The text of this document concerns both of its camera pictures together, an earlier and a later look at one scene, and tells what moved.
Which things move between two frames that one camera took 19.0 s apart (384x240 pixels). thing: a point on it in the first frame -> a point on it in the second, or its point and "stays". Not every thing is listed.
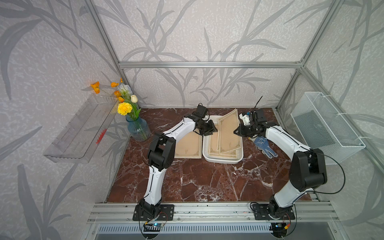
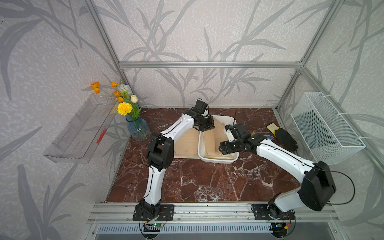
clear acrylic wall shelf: x=77 y=141 stays
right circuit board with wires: x=279 y=230 stays
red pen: x=101 y=136 stays
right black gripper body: x=247 y=130 -> x=232 y=146
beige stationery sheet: x=227 y=140 -> x=186 y=145
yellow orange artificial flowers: x=127 y=104 stays
